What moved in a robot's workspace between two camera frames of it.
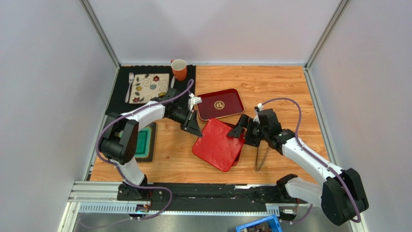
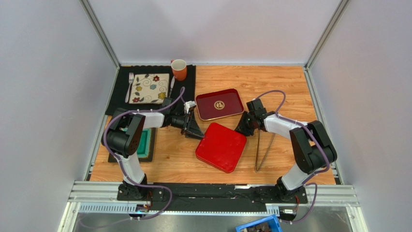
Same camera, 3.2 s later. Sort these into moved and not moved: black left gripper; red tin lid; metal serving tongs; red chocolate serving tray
Moved: black left gripper
Not moved: metal serving tongs; red tin lid; red chocolate serving tray
